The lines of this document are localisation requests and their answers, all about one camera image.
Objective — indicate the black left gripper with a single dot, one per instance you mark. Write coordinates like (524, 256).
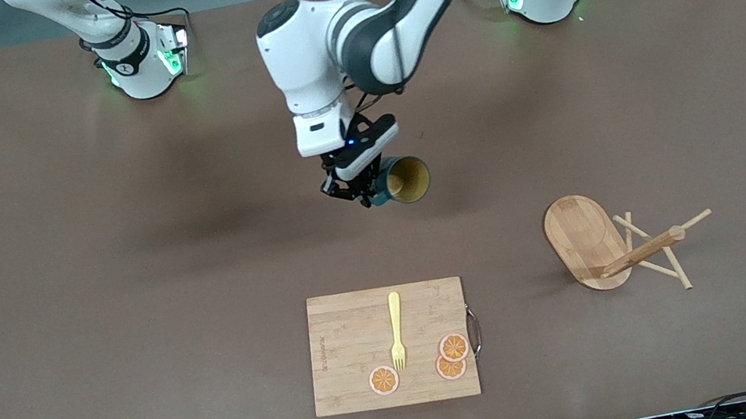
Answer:
(343, 185)

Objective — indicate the dark teal cup yellow inside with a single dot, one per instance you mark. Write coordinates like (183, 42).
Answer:
(408, 180)

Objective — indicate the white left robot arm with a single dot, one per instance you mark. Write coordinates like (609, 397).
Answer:
(306, 45)

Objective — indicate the wooden mug rack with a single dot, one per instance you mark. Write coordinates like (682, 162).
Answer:
(582, 242)

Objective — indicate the yellow plastic fork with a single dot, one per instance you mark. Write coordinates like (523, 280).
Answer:
(396, 320)

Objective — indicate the bamboo cutting board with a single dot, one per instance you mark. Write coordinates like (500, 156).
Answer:
(352, 351)

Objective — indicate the orange slice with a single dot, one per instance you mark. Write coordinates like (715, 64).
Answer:
(449, 371)
(384, 380)
(454, 347)

